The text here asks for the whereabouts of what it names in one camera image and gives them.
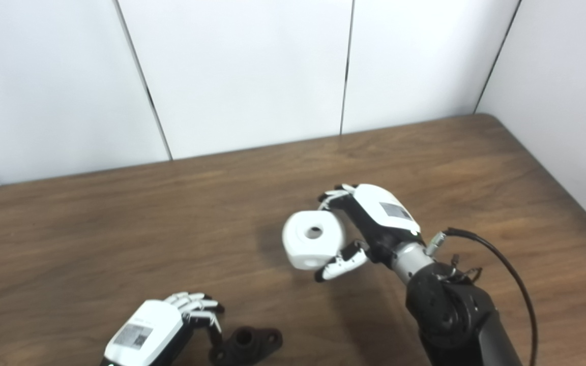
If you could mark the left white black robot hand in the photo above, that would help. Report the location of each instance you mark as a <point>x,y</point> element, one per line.
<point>145,330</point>

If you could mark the black flanged holder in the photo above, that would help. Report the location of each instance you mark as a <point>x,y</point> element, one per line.
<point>247,345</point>

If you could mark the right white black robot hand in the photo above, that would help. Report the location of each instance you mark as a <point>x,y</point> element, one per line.
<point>379,218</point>

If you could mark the round white plastic piece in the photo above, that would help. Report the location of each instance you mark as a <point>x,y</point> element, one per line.
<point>313,239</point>

